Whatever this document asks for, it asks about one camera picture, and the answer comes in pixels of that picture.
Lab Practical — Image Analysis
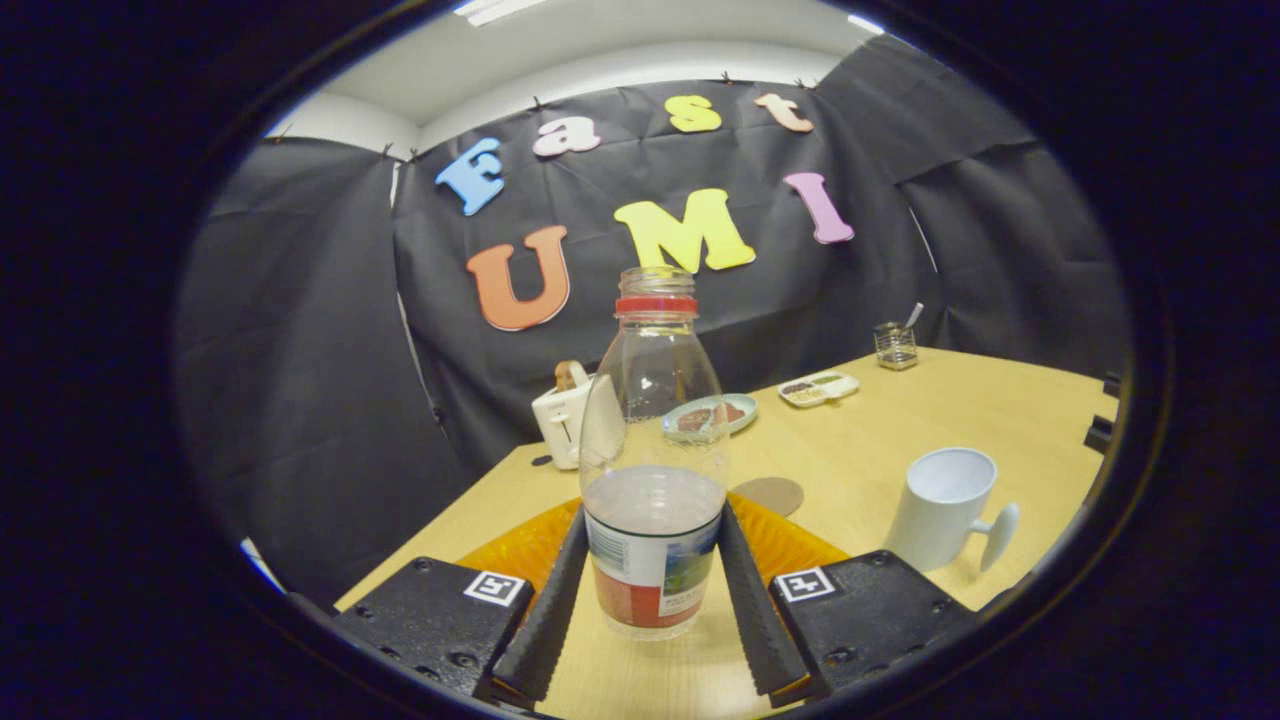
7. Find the round brown coaster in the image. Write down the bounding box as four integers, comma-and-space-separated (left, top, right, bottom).
730, 476, 805, 518

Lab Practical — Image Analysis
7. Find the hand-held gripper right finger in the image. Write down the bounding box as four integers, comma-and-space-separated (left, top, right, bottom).
718, 490, 981, 706

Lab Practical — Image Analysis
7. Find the large ceiling light panel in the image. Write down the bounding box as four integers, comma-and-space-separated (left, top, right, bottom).
455, 0, 546, 26

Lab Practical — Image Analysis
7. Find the white divided spice tray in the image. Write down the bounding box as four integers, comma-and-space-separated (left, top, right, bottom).
778, 371, 861, 409

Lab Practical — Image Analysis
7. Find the wooden table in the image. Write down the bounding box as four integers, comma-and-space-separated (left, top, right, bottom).
335, 345, 1121, 720

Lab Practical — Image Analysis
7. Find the white toaster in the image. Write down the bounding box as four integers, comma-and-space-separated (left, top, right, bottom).
531, 373, 626, 471

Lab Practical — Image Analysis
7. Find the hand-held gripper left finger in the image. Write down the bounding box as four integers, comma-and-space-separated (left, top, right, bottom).
335, 500, 591, 706

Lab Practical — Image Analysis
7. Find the light green plate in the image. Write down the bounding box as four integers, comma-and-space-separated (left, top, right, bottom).
662, 393, 759, 444

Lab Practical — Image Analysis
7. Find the metal mesh holder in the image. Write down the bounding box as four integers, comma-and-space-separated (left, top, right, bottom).
874, 322, 918, 371

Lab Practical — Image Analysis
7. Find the clear juice bottle red label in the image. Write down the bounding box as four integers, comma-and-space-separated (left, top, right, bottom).
578, 266, 731, 641

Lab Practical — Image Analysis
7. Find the white cup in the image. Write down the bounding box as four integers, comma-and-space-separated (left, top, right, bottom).
883, 447, 1021, 574

